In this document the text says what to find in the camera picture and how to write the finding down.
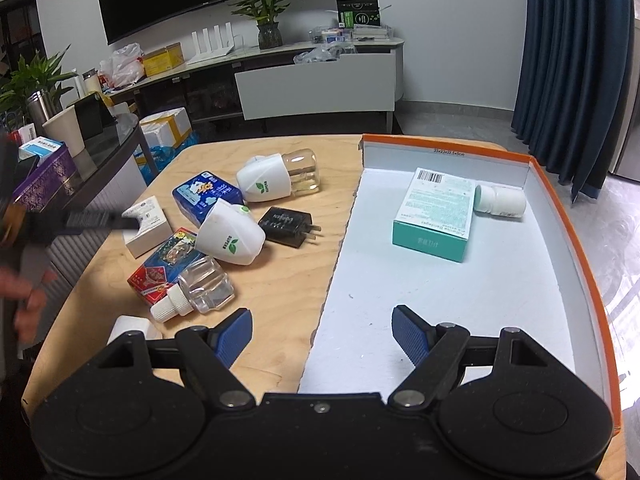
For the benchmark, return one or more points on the clear bottle white cap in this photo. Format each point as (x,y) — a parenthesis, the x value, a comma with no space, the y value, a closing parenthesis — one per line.
(205,285)

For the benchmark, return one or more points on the person's left hand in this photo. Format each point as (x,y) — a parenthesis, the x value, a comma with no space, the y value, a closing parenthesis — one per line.
(27,305)

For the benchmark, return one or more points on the teal and white box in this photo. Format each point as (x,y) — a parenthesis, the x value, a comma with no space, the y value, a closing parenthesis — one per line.
(435,205)

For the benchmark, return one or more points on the blue cartoon print tin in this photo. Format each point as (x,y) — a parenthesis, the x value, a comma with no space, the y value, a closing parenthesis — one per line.
(200,195)

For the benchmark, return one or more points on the white plastic bag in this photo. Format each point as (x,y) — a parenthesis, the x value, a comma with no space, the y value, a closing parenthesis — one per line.
(122,67)

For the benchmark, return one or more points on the yellow box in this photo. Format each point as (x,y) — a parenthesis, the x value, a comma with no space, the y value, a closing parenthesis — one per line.
(162,60)

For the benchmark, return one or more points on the green and black box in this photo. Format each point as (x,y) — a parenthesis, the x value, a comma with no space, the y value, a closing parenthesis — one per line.
(357,12)

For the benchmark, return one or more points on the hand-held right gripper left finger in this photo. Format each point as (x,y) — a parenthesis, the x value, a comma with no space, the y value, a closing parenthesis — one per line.
(232,340)

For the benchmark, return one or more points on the purple tissue box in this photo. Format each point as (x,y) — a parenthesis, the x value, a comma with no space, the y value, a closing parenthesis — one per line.
(47,175)

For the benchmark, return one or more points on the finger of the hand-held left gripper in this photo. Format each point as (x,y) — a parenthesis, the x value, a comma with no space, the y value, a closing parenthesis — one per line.
(85,220)

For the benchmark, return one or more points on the blue bag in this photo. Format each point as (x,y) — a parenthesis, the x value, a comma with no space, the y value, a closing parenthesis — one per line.
(160,156)

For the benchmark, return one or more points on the white paper cup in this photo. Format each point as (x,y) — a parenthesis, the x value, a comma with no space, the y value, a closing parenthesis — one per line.
(65,132)

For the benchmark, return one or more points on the black glass side table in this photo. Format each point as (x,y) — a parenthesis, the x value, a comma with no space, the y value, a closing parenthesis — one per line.
(107,147)

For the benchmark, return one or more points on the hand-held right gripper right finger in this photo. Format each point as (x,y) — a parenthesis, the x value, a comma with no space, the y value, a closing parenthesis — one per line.
(410,332)

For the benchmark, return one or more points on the dark blue curtain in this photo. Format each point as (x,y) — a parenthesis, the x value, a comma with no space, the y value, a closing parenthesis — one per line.
(565,60)

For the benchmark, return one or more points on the small white block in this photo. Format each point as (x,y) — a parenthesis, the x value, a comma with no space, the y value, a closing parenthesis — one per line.
(127,326)

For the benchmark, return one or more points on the white router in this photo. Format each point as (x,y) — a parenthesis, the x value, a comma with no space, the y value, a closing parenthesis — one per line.
(210,45)

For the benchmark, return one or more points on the white cloth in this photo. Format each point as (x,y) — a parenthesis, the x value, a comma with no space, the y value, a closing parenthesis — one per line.
(150,232)

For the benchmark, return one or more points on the red card box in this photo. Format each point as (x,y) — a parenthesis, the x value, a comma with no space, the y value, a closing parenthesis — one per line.
(160,270)

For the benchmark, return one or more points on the taped cardboard package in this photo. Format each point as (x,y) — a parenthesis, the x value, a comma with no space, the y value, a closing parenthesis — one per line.
(165,127)

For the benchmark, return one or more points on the orange-edged white box tray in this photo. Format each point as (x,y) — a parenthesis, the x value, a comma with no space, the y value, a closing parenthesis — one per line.
(450,300)

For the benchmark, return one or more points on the blue and white box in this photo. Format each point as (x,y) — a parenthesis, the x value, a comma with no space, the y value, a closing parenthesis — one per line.
(40,148)

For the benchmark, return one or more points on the green plant in glass vase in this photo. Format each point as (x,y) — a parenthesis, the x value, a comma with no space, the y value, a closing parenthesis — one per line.
(270,35)

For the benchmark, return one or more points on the leafy green plant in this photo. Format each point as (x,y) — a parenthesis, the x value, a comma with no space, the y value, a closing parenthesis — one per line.
(30,75)

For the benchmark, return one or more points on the black plug charger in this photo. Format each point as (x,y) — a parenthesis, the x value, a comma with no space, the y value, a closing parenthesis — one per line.
(282,222)

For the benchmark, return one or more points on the long television cabinet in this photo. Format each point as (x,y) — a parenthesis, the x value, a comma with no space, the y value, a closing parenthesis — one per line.
(250,53)

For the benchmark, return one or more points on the steel thermos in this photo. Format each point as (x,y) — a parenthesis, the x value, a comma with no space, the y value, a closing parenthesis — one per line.
(42,105)

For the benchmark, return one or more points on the white cabinet drawer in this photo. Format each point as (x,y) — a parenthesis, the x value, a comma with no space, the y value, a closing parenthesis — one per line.
(315,87)

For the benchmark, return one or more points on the clear plastic packets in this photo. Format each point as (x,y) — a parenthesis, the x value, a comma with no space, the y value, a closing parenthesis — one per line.
(320,54)

